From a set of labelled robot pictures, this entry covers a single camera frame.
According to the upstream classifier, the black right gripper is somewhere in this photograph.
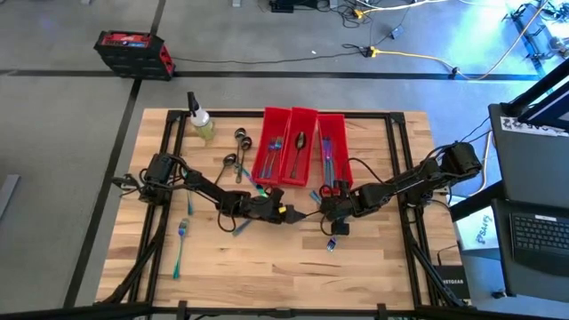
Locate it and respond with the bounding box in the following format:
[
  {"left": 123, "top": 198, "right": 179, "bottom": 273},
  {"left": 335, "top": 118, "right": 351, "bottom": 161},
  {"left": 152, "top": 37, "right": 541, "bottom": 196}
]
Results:
[{"left": 319, "top": 180, "right": 366, "bottom": 236}]

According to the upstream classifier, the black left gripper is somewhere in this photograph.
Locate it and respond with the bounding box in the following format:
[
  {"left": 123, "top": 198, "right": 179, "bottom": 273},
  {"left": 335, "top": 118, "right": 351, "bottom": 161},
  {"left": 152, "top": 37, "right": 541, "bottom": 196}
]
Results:
[{"left": 260, "top": 186, "right": 308, "bottom": 225}]

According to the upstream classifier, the red plastic storage bin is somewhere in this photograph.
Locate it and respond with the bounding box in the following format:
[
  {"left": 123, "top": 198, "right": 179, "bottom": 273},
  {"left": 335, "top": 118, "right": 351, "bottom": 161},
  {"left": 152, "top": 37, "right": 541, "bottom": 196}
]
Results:
[
  {"left": 279, "top": 106, "right": 319, "bottom": 188},
  {"left": 317, "top": 113, "right": 355, "bottom": 193},
  {"left": 251, "top": 106, "right": 293, "bottom": 187}
]

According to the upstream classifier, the spray bottle with black trigger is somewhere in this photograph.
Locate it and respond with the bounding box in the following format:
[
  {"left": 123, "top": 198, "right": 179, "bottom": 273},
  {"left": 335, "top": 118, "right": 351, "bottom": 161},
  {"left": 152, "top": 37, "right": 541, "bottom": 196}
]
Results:
[{"left": 186, "top": 91, "right": 218, "bottom": 142}]

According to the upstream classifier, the black network box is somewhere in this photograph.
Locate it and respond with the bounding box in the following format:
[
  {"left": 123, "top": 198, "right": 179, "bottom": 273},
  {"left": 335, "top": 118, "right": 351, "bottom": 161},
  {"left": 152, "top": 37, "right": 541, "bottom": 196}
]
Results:
[{"left": 433, "top": 264, "right": 472, "bottom": 301}]

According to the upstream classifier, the white paper sheet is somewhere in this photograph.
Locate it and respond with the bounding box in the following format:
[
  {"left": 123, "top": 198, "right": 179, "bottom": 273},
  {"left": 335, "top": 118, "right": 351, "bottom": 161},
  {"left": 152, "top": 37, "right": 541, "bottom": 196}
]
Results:
[{"left": 456, "top": 207, "right": 495, "bottom": 253}]

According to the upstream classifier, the black side desk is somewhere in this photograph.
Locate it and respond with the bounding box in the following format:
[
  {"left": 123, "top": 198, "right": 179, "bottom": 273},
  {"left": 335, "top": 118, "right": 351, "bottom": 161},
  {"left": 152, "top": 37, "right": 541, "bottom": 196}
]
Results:
[{"left": 488, "top": 101, "right": 569, "bottom": 304}]

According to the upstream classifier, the black power strip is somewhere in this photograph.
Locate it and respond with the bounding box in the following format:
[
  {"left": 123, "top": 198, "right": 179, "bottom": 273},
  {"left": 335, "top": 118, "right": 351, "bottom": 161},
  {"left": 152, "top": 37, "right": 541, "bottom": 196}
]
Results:
[{"left": 268, "top": 0, "right": 297, "bottom": 13}]

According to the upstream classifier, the white printed label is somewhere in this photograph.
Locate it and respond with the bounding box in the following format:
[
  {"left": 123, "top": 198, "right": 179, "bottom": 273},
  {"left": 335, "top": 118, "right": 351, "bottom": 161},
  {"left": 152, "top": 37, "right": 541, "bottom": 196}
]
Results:
[{"left": 501, "top": 116, "right": 569, "bottom": 138}]

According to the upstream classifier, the black laptop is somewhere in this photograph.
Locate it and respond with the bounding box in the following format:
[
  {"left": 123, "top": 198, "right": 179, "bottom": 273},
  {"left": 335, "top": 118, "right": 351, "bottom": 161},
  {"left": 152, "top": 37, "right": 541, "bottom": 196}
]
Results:
[{"left": 509, "top": 212, "right": 569, "bottom": 279}]

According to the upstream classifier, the red and black toolbox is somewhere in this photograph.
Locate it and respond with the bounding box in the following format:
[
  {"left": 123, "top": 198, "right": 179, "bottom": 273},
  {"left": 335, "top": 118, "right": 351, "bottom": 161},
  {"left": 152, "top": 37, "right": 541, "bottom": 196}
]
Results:
[{"left": 92, "top": 29, "right": 178, "bottom": 82}]

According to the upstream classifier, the black floor stand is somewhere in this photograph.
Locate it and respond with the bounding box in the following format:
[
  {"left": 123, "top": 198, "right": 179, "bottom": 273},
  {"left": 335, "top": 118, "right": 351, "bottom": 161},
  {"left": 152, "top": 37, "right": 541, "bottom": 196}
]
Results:
[{"left": 506, "top": 0, "right": 569, "bottom": 63}]

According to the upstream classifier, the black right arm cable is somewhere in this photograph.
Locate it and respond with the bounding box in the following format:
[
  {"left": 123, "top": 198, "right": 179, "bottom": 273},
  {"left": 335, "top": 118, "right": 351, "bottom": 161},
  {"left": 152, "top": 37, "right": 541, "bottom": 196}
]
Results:
[{"left": 349, "top": 156, "right": 445, "bottom": 196}]

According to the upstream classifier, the brown left arm cable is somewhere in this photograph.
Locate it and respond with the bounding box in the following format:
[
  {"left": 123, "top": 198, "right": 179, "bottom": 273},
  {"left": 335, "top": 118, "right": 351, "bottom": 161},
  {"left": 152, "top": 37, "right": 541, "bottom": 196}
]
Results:
[{"left": 216, "top": 207, "right": 237, "bottom": 234}]

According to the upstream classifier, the black floor cable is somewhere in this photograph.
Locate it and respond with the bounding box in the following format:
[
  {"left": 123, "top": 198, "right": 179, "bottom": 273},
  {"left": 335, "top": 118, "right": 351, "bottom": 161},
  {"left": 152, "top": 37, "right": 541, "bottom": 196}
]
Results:
[{"left": 172, "top": 51, "right": 373, "bottom": 64}]

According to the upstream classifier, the white floor cable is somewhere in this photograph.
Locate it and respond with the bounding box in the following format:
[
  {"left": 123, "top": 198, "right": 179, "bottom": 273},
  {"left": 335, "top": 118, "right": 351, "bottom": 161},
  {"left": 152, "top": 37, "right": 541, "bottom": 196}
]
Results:
[{"left": 466, "top": 131, "right": 495, "bottom": 199}]

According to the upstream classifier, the yellow extension cord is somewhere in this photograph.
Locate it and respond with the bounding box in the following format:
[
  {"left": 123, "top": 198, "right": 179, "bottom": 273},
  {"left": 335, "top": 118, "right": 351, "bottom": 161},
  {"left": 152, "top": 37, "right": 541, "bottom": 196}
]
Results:
[{"left": 366, "top": 0, "right": 552, "bottom": 82}]

